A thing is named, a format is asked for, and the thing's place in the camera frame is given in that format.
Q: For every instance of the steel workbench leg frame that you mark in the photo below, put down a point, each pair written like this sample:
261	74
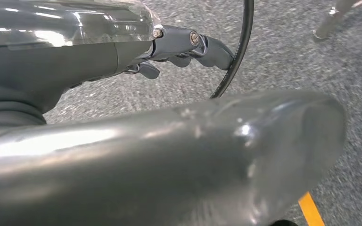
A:
331	23

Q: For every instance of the yellow floor tape square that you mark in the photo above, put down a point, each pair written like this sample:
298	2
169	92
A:
310	210

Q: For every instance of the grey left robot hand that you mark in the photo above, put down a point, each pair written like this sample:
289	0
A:
168	162

